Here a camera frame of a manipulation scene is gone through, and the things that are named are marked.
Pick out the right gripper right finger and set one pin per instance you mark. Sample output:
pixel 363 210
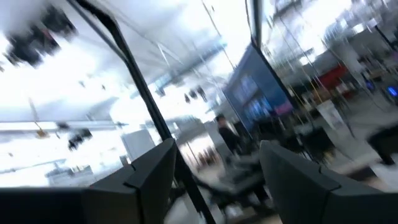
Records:
pixel 311 193

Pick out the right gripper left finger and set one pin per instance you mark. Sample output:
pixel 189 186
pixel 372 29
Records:
pixel 124 199

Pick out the person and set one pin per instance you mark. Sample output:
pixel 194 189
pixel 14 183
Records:
pixel 228 137

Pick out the computer monitor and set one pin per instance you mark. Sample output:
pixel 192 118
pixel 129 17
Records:
pixel 258 90

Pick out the black aluminium frame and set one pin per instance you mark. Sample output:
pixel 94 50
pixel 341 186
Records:
pixel 146 93

